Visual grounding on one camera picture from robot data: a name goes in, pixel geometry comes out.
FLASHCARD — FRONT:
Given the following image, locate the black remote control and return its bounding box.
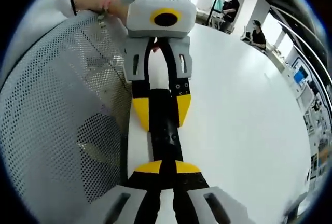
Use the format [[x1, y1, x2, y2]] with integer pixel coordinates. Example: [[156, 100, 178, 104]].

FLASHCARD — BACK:
[[149, 88, 185, 190]]

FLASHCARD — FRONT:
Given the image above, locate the person's white clothing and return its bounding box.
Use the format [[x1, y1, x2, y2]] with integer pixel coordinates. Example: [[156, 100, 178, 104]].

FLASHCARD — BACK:
[[0, 0, 78, 82]]

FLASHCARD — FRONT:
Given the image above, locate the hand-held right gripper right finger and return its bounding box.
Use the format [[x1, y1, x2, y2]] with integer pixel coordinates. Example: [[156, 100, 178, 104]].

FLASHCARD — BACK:
[[172, 160, 250, 224]]

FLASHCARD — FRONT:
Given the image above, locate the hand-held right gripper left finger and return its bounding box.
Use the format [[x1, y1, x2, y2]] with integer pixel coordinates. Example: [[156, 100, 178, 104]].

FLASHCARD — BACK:
[[85, 160, 163, 224]]

